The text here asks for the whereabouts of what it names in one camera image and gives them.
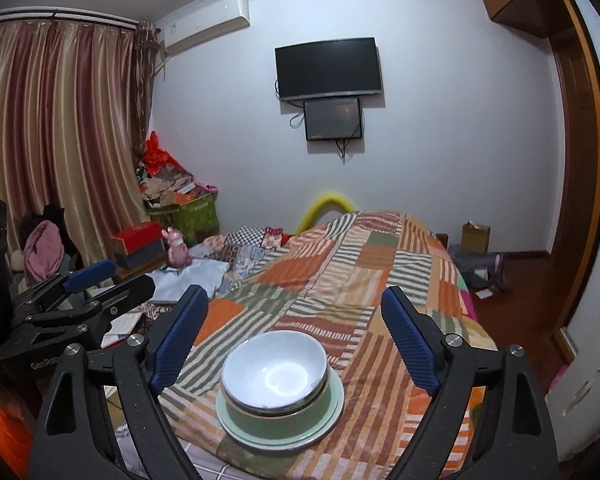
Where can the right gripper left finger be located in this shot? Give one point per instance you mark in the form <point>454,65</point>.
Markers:
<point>75,439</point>

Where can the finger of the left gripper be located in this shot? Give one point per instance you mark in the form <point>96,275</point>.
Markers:
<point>118,300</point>
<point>92,275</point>

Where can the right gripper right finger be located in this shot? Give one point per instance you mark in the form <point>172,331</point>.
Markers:
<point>513,438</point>

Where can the white patterned bowl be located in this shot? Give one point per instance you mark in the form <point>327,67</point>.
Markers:
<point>275,372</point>

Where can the green bowl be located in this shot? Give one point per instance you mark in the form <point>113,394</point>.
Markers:
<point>278,430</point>

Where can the mint green plate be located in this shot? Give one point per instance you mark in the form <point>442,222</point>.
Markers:
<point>293,444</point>

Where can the red long box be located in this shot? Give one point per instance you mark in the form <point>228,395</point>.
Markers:
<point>131,240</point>

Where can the dark grey long box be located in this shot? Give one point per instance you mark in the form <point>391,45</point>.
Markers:
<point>141,257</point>

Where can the pink clothing pile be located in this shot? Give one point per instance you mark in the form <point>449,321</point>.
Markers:
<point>43,253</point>

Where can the light blue folded cloth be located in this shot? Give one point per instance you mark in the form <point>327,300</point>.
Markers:
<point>170,284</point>

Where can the white suitcase with stickers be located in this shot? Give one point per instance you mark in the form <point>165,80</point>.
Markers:
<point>574,401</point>

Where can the pink toy figurine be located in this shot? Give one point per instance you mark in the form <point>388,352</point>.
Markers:
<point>178,254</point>

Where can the green storage box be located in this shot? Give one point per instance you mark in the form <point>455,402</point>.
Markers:
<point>196,220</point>

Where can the checkered patterned quilt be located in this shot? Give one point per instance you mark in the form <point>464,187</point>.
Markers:
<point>243,249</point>

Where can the striped brown curtain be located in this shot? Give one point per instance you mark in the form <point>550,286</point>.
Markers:
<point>75,101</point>

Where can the cardboard box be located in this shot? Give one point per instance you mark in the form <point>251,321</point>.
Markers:
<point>475,238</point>

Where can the striped orange patchwork blanket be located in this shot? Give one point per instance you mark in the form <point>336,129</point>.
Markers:
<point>327,282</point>

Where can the yellow foam tube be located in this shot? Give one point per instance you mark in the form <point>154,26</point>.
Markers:
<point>326,202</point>

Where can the white air conditioner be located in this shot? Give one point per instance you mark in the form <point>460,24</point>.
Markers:
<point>203,25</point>

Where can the brown wooden door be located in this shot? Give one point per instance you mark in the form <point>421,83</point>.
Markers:
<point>577,236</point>

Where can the small wall monitor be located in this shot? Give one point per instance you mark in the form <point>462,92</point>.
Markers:
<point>333,119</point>

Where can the black wall television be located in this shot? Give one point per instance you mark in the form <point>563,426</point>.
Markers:
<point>320,69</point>

